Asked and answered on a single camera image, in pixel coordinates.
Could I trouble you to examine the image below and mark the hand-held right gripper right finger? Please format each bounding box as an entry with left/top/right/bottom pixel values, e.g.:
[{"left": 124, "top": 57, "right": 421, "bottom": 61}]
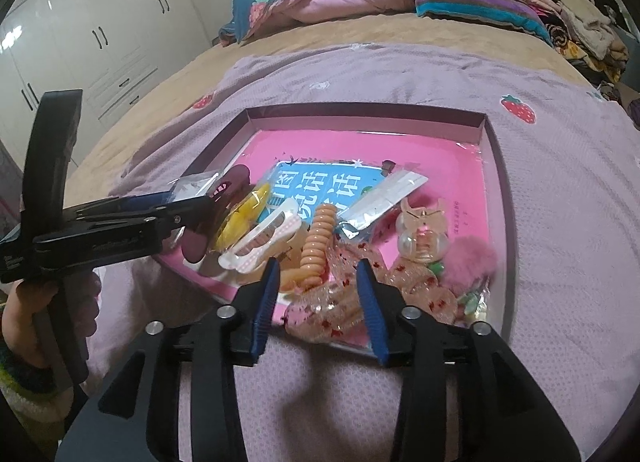
[{"left": 355, "top": 258, "right": 583, "bottom": 462}]

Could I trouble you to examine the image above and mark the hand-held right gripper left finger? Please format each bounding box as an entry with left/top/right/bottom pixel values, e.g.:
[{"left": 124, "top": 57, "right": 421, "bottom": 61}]
[{"left": 55, "top": 257, "right": 282, "bottom": 462}]

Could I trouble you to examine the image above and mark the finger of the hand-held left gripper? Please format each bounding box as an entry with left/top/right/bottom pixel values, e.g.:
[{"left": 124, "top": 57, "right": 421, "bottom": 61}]
[
  {"left": 72, "top": 196, "right": 217, "bottom": 238},
  {"left": 62, "top": 192, "right": 176, "bottom": 218}
]

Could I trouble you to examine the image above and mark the maroon hair clip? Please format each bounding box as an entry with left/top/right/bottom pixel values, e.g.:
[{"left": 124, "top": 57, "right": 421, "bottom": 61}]
[{"left": 181, "top": 164, "right": 253, "bottom": 263}]

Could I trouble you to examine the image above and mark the pink organza scrunchie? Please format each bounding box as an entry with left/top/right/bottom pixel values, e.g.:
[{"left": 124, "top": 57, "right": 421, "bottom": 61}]
[{"left": 282, "top": 242, "right": 463, "bottom": 348}]

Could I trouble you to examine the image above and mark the bag of yellow hair rings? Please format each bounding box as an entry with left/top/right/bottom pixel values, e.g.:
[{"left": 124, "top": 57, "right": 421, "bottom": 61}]
[{"left": 170, "top": 171, "right": 273, "bottom": 250}]

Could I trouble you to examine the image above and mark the white dotted hair claw clip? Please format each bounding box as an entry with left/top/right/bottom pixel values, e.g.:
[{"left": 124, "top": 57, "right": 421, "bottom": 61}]
[{"left": 218, "top": 209, "right": 304, "bottom": 275}]

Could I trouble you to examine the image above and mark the clear beige hair claw clip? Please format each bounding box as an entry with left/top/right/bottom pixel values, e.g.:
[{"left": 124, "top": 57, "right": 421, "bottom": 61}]
[{"left": 395, "top": 199, "right": 451, "bottom": 263}]

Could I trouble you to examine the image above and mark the pink pompom hair tie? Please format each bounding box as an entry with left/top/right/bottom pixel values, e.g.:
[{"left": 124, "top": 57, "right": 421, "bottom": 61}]
[{"left": 427, "top": 236, "right": 501, "bottom": 330}]

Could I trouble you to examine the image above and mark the silver foil sachet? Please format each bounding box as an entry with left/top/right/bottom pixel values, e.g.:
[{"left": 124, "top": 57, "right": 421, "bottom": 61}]
[{"left": 335, "top": 169, "right": 428, "bottom": 243}]

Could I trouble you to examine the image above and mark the shallow grey cardboard box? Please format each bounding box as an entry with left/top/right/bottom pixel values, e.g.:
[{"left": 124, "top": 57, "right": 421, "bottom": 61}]
[{"left": 150, "top": 104, "right": 516, "bottom": 358}]

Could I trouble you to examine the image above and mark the person's left forearm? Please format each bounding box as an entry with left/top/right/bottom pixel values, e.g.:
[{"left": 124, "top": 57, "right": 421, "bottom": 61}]
[{"left": 0, "top": 337, "right": 86, "bottom": 423}]

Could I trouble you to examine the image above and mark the person's left hand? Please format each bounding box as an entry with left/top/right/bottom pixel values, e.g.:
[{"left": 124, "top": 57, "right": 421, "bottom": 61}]
[{"left": 0, "top": 269, "right": 103, "bottom": 368}]

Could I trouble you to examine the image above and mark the white wardrobe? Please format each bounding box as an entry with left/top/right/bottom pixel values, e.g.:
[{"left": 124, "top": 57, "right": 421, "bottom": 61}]
[{"left": 0, "top": 0, "right": 241, "bottom": 183}]

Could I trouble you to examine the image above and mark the pink book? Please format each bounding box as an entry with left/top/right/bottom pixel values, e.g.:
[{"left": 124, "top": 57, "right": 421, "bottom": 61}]
[{"left": 160, "top": 129, "right": 493, "bottom": 358}]

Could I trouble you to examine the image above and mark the pink and blue quilt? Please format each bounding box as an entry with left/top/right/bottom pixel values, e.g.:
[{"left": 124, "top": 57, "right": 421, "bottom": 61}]
[{"left": 218, "top": 0, "right": 426, "bottom": 45}]

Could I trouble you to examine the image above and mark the striped purple pillow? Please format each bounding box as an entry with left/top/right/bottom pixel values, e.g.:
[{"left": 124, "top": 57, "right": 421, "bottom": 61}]
[{"left": 415, "top": 0, "right": 556, "bottom": 48}]

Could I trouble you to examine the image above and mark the pile of clothes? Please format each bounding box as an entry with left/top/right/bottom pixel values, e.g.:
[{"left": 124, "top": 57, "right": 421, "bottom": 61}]
[{"left": 492, "top": 0, "right": 640, "bottom": 93}]

